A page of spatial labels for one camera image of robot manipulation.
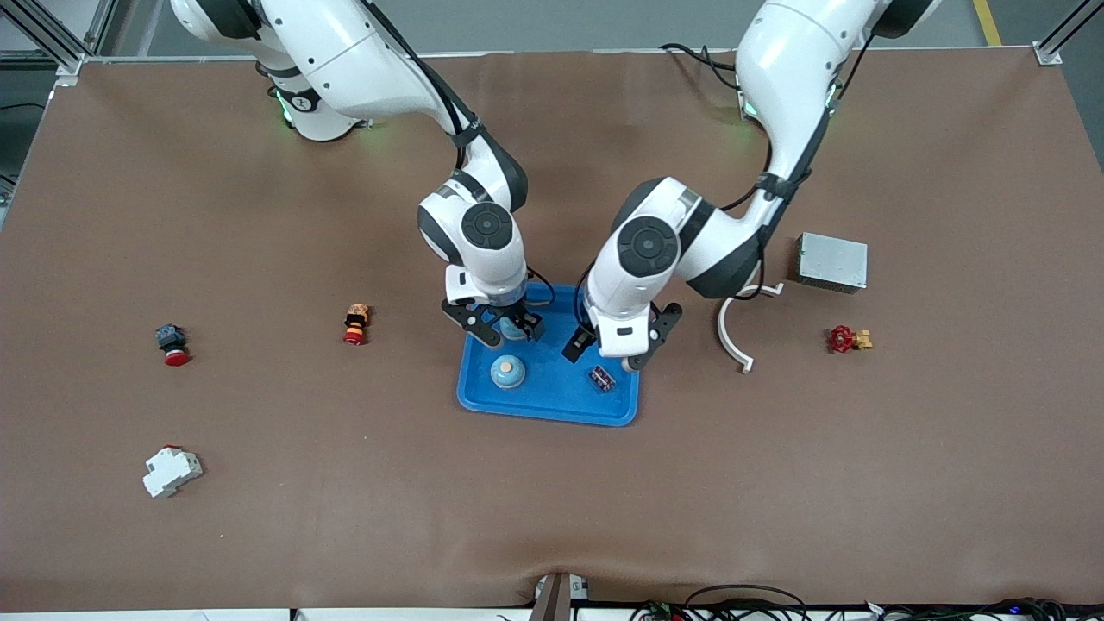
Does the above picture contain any white circuit breaker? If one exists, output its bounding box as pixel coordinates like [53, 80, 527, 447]
[142, 445, 204, 499]

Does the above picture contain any grey metal box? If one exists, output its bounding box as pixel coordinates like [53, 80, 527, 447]
[795, 232, 869, 295]

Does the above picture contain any aluminium frame profile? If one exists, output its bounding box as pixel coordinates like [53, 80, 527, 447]
[1035, 0, 1104, 66]
[0, 0, 117, 87]

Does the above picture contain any white curved plastic clamp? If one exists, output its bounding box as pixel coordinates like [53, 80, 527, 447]
[717, 282, 786, 374]

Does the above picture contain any black looped cable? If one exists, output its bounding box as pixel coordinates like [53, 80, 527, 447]
[686, 585, 812, 621]

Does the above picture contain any black base cable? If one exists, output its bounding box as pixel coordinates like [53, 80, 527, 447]
[660, 41, 744, 89]

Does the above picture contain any blue plastic tray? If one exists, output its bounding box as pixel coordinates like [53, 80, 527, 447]
[456, 283, 646, 428]

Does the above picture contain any grey mount bracket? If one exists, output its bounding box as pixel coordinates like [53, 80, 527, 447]
[530, 572, 592, 621]

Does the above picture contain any brown table cover mat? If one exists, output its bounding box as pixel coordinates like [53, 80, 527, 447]
[0, 47, 1104, 613]

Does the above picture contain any red handled brass valve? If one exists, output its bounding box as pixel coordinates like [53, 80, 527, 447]
[827, 324, 875, 355]

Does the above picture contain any black cable bundle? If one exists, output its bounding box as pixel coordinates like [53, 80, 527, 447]
[867, 597, 1104, 621]

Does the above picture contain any red mushroom button dark body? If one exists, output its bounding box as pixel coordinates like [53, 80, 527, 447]
[155, 323, 192, 367]

